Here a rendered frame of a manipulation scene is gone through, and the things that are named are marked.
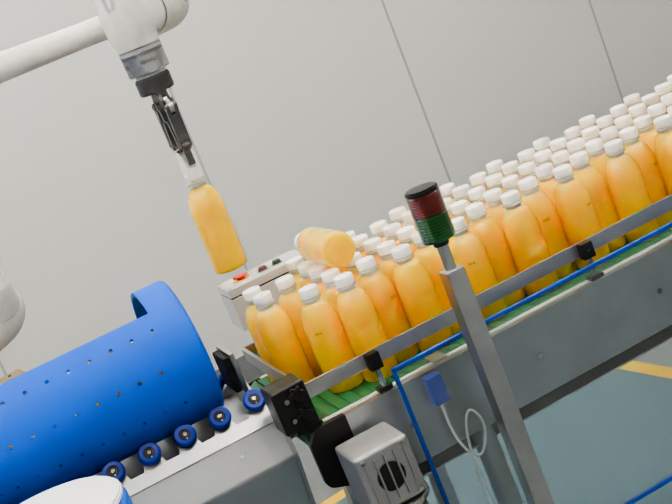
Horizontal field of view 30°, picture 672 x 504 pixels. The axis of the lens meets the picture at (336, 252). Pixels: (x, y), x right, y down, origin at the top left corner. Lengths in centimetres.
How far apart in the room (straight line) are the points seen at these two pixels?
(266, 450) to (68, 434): 38
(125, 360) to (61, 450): 20
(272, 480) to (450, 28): 402
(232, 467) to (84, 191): 309
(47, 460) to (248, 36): 359
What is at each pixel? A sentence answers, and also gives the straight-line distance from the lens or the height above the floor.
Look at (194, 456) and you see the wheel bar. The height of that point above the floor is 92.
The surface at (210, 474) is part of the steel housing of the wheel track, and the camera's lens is 244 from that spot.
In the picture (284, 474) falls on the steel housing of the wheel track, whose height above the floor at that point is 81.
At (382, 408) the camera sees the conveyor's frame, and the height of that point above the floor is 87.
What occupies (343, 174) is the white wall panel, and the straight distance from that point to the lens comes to 587.
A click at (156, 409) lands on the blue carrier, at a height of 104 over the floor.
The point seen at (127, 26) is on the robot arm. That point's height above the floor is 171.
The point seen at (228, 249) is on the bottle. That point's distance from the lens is 264.
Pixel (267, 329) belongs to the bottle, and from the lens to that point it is 253.
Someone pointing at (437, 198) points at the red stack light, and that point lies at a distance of 222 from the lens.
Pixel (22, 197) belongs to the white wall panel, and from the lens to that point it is 534.
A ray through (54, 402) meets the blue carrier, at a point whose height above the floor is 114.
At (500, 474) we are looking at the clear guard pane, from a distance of 251.
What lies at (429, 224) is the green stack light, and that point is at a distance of 222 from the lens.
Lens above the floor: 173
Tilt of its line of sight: 13 degrees down
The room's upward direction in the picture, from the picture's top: 22 degrees counter-clockwise
